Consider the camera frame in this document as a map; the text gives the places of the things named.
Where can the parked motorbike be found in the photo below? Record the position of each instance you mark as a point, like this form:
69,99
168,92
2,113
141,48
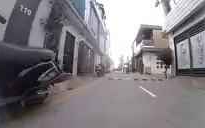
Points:
99,70

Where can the striped speed bump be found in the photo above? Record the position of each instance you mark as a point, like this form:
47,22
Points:
136,79

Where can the beige and white building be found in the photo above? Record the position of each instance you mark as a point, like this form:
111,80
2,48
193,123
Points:
149,60

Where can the white building with dark door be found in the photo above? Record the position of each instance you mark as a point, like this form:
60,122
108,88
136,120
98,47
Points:
73,23

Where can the small tree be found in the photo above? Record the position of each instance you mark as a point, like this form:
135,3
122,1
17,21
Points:
165,56

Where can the black motor scooter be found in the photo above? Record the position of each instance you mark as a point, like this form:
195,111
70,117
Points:
20,63

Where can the building with panelled shutters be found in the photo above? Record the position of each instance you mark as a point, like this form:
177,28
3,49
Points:
190,20

